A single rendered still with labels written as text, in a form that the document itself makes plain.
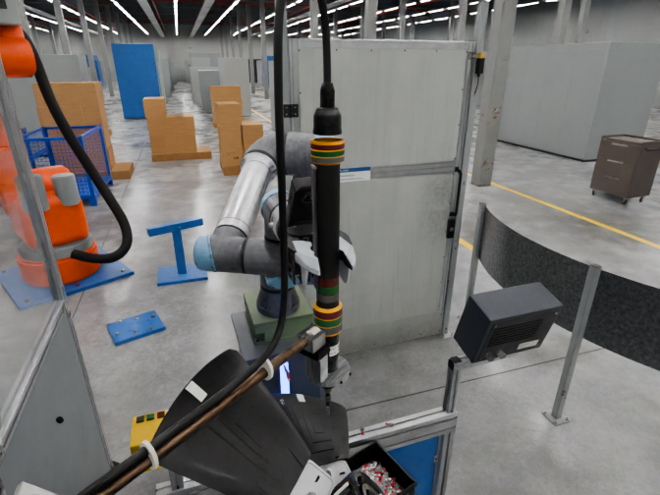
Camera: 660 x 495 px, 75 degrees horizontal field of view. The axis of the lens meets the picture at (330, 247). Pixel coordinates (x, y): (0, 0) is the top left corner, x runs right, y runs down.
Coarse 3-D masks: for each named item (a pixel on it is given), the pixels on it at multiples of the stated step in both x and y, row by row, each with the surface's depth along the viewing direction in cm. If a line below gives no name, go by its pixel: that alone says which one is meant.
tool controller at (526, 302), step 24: (528, 288) 131; (480, 312) 123; (504, 312) 122; (528, 312) 123; (552, 312) 126; (456, 336) 136; (480, 336) 124; (504, 336) 125; (528, 336) 130; (480, 360) 131
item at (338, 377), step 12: (300, 336) 62; (312, 336) 61; (324, 336) 63; (312, 348) 61; (324, 348) 63; (312, 360) 64; (324, 360) 64; (312, 372) 65; (324, 372) 65; (336, 372) 67; (348, 372) 67; (324, 384) 66; (336, 384) 66
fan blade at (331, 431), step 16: (288, 400) 99; (304, 400) 100; (320, 400) 102; (288, 416) 93; (304, 416) 93; (320, 416) 94; (336, 416) 96; (304, 432) 89; (320, 432) 89; (336, 432) 90; (320, 448) 85; (336, 448) 85; (320, 464) 81
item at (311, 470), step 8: (312, 464) 70; (304, 472) 69; (312, 472) 70; (320, 472) 70; (304, 480) 69; (312, 480) 69; (320, 480) 70; (328, 480) 71; (296, 488) 68; (304, 488) 68; (312, 488) 69; (320, 488) 69; (328, 488) 70
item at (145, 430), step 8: (136, 416) 107; (144, 416) 107; (136, 424) 105; (144, 424) 105; (152, 424) 105; (136, 432) 103; (144, 432) 103; (152, 432) 103; (136, 440) 101; (136, 448) 99
